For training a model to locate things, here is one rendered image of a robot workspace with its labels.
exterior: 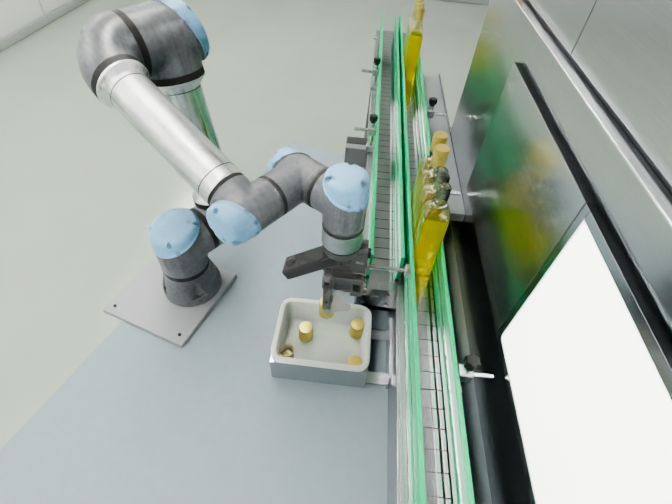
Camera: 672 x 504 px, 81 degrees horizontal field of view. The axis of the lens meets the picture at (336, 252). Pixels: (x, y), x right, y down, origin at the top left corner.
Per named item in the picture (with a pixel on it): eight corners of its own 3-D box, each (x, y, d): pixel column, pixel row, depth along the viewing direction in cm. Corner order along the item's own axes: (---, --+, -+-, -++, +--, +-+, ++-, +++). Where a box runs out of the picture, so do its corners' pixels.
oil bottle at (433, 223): (430, 276, 101) (453, 213, 85) (408, 273, 101) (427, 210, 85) (429, 259, 105) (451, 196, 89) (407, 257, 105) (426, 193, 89)
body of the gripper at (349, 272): (360, 300, 80) (367, 260, 71) (318, 295, 80) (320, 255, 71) (363, 271, 85) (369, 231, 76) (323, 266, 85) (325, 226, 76)
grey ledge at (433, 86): (456, 237, 125) (467, 210, 116) (428, 234, 125) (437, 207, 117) (434, 96, 189) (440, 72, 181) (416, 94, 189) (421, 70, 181)
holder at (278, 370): (387, 390, 93) (392, 376, 88) (271, 377, 94) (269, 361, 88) (387, 328, 105) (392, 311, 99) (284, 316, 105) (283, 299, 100)
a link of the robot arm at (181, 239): (150, 261, 100) (132, 223, 90) (194, 233, 108) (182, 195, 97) (179, 287, 96) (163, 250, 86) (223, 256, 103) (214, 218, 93)
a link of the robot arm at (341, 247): (319, 237, 68) (325, 207, 74) (318, 255, 71) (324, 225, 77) (363, 242, 68) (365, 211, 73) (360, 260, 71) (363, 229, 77)
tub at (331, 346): (365, 388, 93) (369, 371, 86) (270, 376, 93) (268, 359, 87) (368, 324, 105) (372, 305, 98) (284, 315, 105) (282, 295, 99)
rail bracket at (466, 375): (481, 403, 80) (506, 373, 70) (447, 399, 80) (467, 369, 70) (478, 384, 82) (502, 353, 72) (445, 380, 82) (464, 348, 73)
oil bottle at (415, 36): (413, 81, 177) (428, 10, 156) (401, 79, 177) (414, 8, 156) (413, 75, 181) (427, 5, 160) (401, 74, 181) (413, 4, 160)
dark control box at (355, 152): (364, 168, 152) (367, 149, 146) (343, 166, 152) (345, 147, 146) (365, 156, 158) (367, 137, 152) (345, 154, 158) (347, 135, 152)
